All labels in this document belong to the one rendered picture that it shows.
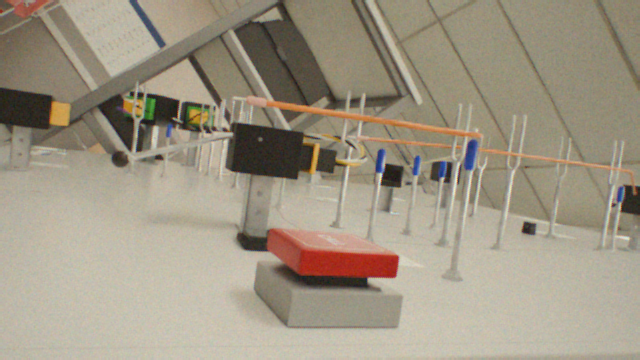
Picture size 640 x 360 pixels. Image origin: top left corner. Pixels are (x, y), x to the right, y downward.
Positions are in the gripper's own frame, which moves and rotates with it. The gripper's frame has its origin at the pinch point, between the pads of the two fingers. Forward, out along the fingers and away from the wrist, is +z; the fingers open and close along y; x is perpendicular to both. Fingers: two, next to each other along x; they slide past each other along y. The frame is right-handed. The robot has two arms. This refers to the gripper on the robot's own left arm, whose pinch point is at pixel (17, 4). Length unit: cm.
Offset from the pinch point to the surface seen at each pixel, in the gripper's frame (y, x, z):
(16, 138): -3.2, -8.5, 15.7
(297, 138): -36.2, -33.9, 5.2
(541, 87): 192, -205, -143
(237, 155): -36.0, -30.2, 8.7
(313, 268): -56, -33, 14
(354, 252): -56, -34, 13
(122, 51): 722, 88, -139
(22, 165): -2.8, -10.6, 18.5
